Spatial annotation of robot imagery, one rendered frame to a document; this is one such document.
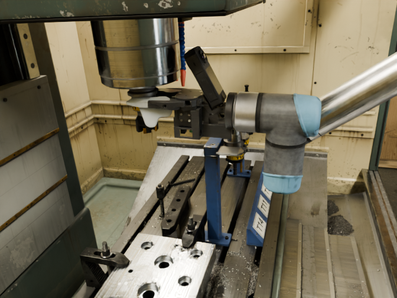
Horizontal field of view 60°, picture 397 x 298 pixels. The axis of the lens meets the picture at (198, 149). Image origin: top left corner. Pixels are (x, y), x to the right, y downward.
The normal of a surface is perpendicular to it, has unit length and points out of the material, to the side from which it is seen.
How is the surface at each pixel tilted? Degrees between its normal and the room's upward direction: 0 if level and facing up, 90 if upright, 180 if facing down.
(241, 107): 62
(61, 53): 90
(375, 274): 17
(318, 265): 8
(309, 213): 24
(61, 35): 90
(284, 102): 36
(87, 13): 112
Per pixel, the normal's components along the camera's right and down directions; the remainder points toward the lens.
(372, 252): -0.33, -0.89
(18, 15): -0.24, 0.72
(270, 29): -0.28, 0.41
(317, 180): -0.16, -0.66
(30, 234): 0.96, 0.07
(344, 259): -0.01, -0.96
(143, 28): 0.32, 0.37
